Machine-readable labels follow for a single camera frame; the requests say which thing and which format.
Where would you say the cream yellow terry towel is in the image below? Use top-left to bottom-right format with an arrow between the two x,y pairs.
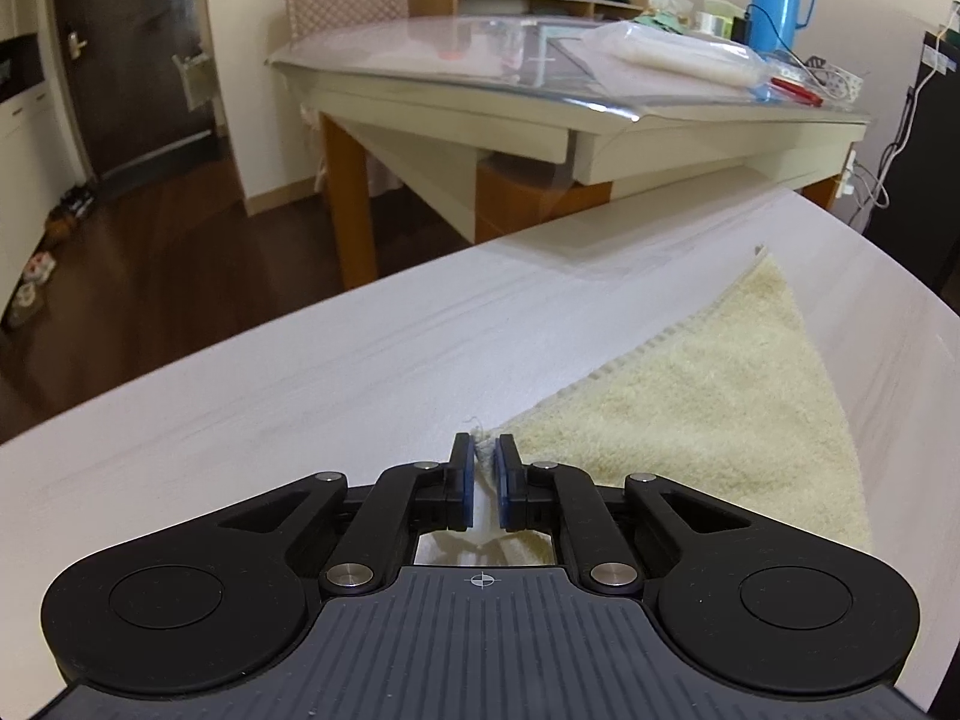
415,249 -> 874,566

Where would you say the black cabinet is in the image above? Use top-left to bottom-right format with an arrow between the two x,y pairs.
864,31 -> 958,293

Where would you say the cream dining table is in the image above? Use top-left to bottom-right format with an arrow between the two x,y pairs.
268,16 -> 867,288

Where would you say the clear plastic bag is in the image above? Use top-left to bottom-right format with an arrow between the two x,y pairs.
556,21 -> 773,101

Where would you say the dark wooden door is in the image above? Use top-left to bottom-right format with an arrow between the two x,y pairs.
53,0 -> 215,176

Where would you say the wooden shelf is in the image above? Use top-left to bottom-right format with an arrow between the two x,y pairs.
407,0 -> 647,21

